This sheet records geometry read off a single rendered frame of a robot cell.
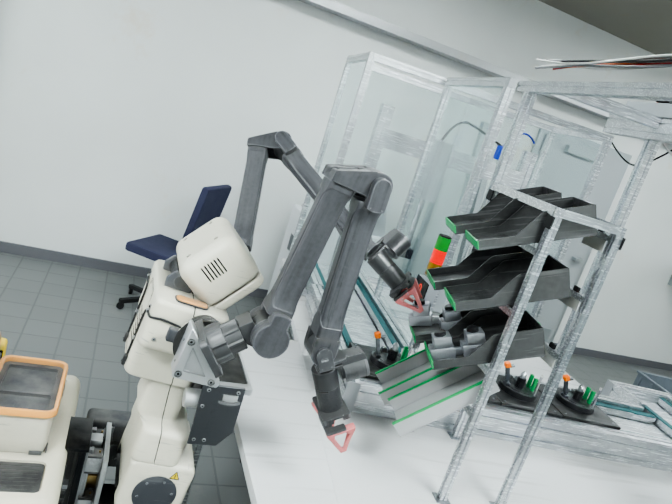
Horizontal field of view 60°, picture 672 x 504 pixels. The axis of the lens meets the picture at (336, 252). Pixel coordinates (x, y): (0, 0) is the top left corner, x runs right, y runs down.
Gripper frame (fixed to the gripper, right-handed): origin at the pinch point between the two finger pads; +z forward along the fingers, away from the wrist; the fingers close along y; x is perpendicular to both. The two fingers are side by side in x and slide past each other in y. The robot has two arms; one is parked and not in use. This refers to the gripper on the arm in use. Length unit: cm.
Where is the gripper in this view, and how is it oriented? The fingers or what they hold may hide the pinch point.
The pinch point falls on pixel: (420, 306)
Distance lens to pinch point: 165.1
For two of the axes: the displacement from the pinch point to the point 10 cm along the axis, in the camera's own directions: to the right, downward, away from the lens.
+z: 6.7, 7.4, 0.7
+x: -7.2, 6.2, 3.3
